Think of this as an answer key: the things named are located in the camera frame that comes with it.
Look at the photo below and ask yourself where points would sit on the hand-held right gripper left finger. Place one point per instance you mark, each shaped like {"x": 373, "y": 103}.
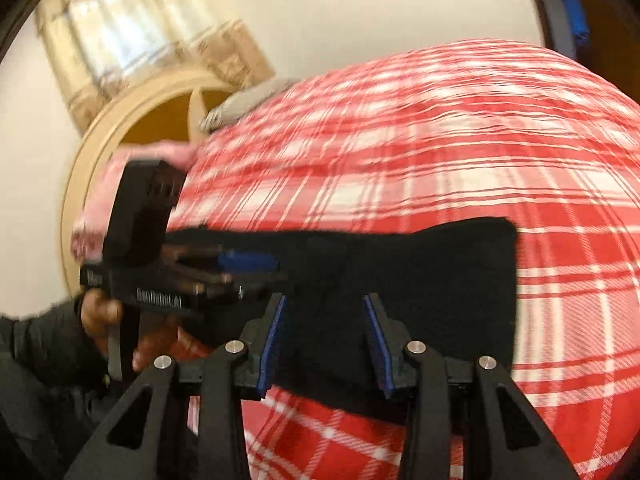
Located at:
{"x": 270, "y": 355}

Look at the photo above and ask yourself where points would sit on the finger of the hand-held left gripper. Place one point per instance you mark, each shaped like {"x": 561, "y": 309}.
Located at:
{"x": 235, "y": 287}
{"x": 247, "y": 261}

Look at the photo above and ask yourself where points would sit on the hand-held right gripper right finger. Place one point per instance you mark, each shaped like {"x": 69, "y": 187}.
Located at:
{"x": 378, "y": 350}

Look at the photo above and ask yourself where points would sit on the black pants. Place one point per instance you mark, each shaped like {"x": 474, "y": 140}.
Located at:
{"x": 450, "y": 285}

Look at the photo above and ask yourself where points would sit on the person's left forearm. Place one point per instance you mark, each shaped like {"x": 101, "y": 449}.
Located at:
{"x": 45, "y": 345}

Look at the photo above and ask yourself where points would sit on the person's left hand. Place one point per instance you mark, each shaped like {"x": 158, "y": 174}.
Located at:
{"x": 160, "y": 345}

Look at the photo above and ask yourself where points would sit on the cream wooden headboard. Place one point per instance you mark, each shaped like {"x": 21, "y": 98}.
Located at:
{"x": 150, "y": 120}

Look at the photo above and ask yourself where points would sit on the striped pillow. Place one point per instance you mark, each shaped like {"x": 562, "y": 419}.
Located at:
{"x": 240, "y": 105}

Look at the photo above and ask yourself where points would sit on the beige floral curtain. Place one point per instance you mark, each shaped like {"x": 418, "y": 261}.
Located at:
{"x": 150, "y": 25}

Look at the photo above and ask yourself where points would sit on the red plaid bed sheet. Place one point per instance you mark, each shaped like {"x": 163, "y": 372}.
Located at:
{"x": 425, "y": 150}

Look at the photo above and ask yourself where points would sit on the dark wooden door frame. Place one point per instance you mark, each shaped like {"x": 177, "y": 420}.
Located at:
{"x": 550, "y": 5}

